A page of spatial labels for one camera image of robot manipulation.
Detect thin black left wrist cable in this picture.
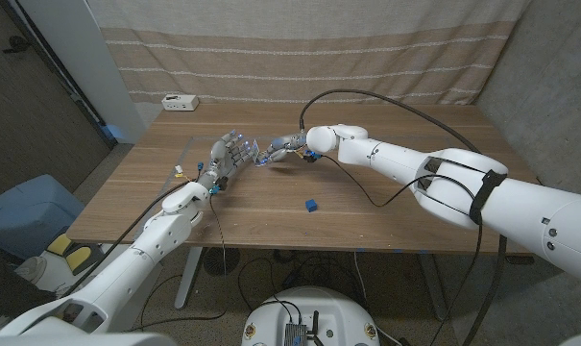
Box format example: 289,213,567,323
126,194,229,334

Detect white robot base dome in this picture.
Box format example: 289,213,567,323
241,285,381,346

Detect black door handle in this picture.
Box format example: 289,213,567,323
2,36,31,54

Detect blue plastic bin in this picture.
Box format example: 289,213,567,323
0,174,85,260

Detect grey table leg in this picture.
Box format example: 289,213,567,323
419,253,449,322

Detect white connector with coloured wires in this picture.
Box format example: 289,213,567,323
173,164,198,183

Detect one dollar bill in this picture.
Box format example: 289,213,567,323
249,138,272,167

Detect yellow black foot pedal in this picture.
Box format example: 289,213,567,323
47,234,104,273

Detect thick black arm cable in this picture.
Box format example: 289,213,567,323
59,180,195,299
298,88,508,346

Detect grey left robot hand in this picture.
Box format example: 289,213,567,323
196,129,256,190

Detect white power strip box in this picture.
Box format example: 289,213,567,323
161,94,200,112

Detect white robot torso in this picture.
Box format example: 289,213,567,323
0,332,177,346

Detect black antenna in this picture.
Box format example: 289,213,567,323
310,310,326,346

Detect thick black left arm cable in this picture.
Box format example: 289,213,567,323
59,180,195,299

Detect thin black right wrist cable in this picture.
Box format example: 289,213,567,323
318,154,483,346

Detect beige striped curtain backdrop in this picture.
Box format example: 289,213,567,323
86,0,531,106

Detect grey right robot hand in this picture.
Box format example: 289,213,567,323
254,133,313,167

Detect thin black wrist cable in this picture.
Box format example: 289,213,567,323
126,194,229,334
318,154,483,346

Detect person's black trouser leg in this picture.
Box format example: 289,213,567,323
0,229,49,321

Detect black right arm strap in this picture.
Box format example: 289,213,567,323
469,169,508,226

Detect grey electronics box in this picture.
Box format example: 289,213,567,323
283,322,309,346

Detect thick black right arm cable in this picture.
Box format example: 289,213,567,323
298,88,508,346

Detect white table leg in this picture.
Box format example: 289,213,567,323
174,246,204,309

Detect white wall panel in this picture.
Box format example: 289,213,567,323
15,0,147,144

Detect round black floor fan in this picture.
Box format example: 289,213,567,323
203,246,241,278

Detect white floor cable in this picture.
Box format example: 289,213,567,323
352,249,369,304

